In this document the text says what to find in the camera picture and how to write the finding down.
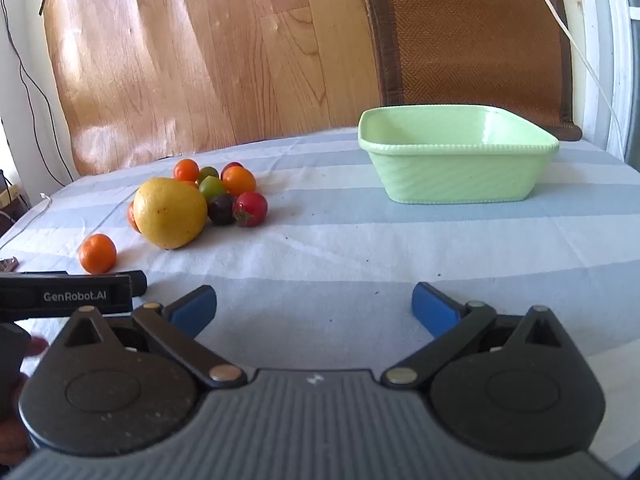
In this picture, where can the wood pattern board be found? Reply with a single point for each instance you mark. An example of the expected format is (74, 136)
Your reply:
(200, 60)

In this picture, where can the large yellow grapefruit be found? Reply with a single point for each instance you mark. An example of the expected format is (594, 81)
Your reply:
(170, 215)

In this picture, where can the orange tangerine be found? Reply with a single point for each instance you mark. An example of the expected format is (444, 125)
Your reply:
(131, 216)
(97, 253)

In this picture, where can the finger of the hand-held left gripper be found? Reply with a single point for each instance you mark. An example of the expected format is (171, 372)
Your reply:
(134, 283)

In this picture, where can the person's left hand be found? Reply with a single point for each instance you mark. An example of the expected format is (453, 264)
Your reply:
(10, 435)

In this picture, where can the dark purple cherry tomato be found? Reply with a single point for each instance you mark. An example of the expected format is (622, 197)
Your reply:
(221, 210)

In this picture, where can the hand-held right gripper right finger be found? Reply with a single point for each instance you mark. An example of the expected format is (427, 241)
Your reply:
(435, 310)

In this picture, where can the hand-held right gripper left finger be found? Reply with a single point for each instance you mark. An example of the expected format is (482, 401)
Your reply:
(192, 308)

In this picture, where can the white window frame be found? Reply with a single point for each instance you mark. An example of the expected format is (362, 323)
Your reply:
(620, 35)

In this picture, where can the orange cherry tomato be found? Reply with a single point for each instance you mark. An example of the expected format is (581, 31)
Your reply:
(186, 170)
(238, 181)

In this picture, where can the brown clutter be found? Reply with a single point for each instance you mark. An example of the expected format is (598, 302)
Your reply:
(11, 195)

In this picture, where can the light green square bowl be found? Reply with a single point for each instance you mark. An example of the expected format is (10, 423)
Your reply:
(450, 180)

